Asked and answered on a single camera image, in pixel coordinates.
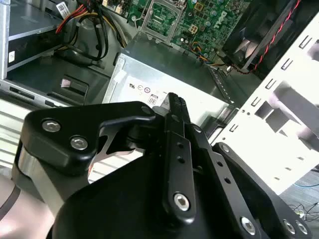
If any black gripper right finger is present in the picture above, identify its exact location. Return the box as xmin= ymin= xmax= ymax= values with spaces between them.
xmin=177 ymin=96 xmax=314 ymax=239

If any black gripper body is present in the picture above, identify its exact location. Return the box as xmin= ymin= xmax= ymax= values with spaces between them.
xmin=51 ymin=150 xmax=247 ymax=239

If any metal socket cover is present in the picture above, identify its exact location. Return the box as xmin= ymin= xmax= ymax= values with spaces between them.
xmin=136 ymin=0 xmax=186 ymax=45

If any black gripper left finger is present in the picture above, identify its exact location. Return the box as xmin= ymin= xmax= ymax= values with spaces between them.
xmin=12 ymin=92 xmax=198 ymax=226

